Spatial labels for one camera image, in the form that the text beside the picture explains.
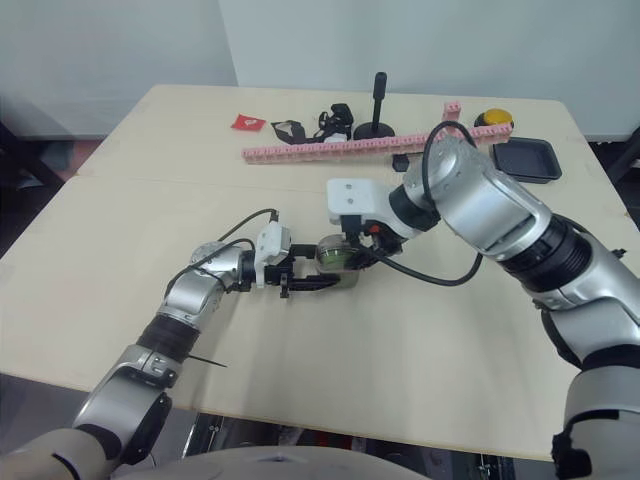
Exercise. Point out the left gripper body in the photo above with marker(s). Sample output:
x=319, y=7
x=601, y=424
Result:
x=280, y=274

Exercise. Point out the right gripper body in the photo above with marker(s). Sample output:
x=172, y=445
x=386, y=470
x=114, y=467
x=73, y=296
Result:
x=385, y=242

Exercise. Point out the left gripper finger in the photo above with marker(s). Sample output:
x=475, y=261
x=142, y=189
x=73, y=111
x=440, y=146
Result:
x=315, y=284
x=306, y=249

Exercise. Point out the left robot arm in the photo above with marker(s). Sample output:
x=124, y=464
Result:
x=195, y=295

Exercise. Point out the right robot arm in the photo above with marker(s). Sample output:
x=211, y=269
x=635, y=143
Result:
x=505, y=200

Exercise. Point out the small red pack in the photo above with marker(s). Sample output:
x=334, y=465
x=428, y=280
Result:
x=247, y=123

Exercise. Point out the small black block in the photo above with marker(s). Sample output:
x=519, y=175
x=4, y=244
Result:
x=401, y=163

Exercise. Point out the long pink brick strip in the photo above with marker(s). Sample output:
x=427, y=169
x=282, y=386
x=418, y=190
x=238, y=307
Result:
x=350, y=148

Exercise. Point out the black stand with round base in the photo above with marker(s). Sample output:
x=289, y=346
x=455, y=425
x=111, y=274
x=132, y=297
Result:
x=375, y=127

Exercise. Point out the short pink brick piece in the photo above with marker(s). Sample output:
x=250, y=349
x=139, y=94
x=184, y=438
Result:
x=452, y=116

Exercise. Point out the black plastic tray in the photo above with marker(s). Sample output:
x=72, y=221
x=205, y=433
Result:
x=525, y=159

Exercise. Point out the yellow dome button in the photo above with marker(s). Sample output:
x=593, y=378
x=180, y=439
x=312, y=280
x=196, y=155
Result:
x=495, y=118

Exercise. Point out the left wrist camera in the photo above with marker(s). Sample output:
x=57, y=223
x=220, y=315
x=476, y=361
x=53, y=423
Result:
x=272, y=245

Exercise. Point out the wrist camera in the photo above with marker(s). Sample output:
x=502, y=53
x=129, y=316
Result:
x=272, y=245
x=355, y=197

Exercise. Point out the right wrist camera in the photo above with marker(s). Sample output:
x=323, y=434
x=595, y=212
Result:
x=355, y=197

